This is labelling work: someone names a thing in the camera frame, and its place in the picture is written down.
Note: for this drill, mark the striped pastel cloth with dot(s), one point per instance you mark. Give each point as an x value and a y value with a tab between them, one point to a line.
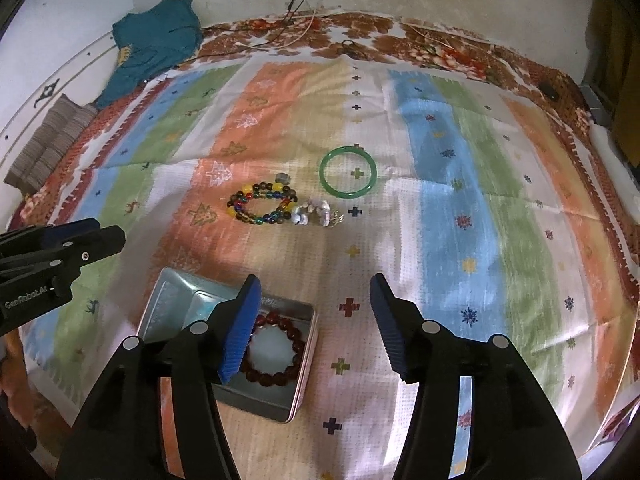
450	210

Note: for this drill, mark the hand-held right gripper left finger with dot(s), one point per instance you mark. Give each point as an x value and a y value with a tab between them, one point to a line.
240	330

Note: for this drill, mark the small grey pendant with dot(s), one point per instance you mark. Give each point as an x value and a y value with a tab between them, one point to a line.
282	178

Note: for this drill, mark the silver metal tin box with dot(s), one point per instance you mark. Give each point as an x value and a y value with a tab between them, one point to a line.
175	300

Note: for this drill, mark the small black object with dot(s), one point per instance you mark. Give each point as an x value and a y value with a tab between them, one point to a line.
550	91

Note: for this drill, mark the grey striped pillow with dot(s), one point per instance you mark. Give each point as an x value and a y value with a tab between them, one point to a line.
50	145

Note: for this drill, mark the teal shirt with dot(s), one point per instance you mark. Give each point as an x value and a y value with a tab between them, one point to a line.
150	45

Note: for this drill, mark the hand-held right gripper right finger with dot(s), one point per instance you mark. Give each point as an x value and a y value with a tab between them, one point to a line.
387	320

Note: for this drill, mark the bunch of keys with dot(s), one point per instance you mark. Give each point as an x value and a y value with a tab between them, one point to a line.
351	47

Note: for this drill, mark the green jade bangle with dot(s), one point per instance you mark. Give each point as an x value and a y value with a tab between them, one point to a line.
322	180

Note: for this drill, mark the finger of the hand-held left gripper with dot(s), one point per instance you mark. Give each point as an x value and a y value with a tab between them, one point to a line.
70	227
95	245

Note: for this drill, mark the mustard sweater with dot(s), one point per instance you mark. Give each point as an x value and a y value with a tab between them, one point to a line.
622	85

